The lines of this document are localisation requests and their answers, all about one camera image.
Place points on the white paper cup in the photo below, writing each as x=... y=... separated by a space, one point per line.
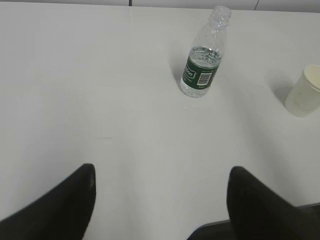
x=304 y=98

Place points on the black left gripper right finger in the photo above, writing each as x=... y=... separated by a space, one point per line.
x=258 y=213

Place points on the clear green-label water bottle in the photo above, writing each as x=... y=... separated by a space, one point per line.
x=206 y=54

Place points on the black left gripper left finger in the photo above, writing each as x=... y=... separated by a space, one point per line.
x=63 y=213

